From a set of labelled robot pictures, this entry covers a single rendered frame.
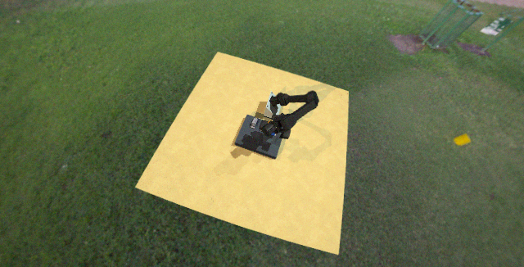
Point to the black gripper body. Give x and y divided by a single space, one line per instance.
285 134

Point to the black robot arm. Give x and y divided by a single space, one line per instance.
287 121

